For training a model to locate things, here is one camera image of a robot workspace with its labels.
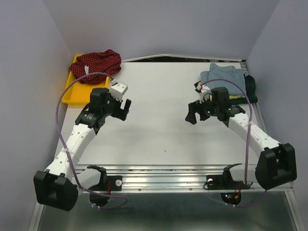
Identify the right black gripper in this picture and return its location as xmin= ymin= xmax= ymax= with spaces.
xmin=184 ymin=94 xmax=219 ymax=125

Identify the red polka dot skirt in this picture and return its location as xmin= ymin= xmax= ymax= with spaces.
xmin=69 ymin=49 xmax=122 ymax=79

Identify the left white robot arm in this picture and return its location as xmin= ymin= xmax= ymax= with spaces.
xmin=33 ymin=82 xmax=131 ymax=211

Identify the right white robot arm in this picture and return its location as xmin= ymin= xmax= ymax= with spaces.
xmin=185 ymin=85 xmax=297 ymax=190

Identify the yellow floral folded skirt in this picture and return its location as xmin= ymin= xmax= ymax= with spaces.
xmin=194 ymin=81 xmax=245 ymax=100

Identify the light blue folded skirt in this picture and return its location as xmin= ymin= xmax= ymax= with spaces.
xmin=200 ymin=63 xmax=246 ymax=96

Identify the yellow plastic tray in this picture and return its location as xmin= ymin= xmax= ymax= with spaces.
xmin=61 ymin=54 xmax=109 ymax=106

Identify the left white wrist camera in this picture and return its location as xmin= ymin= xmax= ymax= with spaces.
xmin=109 ymin=82 xmax=128 ymax=102

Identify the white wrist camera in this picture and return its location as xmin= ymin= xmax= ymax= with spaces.
xmin=109 ymin=82 xmax=128 ymax=102
xmin=195 ymin=82 xmax=212 ymax=103

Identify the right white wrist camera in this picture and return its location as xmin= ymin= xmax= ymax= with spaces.
xmin=195 ymin=82 xmax=212 ymax=103

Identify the aluminium rail frame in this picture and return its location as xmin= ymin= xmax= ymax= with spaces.
xmin=33 ymin=62 xmax=299 ymax=231

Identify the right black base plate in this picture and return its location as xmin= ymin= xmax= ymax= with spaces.
xmin=203 ymin=175 xmax=250 ymax=206

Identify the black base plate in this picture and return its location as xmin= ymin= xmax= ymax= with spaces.
xmin=78 ymin=174 xmax=128 ymax=209
xmin=203 ymin=175 xmax=250 ymax=206

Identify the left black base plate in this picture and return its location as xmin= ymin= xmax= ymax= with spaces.
xmin=78 ymin=174 xmax=128 ymax=209

